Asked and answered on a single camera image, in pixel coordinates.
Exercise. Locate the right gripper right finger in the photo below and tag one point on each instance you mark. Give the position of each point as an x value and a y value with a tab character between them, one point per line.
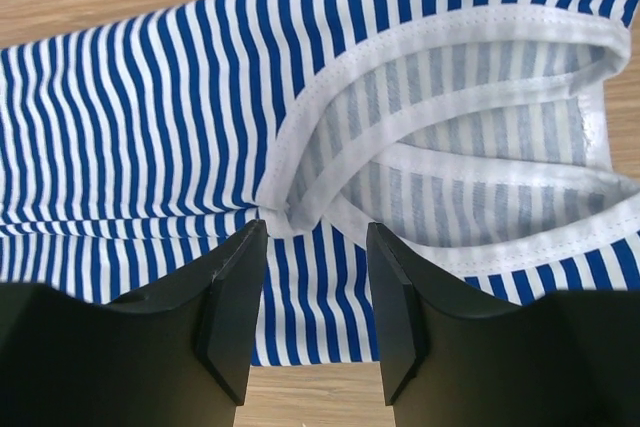
452	355

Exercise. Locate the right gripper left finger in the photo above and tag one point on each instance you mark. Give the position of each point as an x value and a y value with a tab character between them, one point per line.
176	352

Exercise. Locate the blue white striped tank top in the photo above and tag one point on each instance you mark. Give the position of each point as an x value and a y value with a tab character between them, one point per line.
475	130

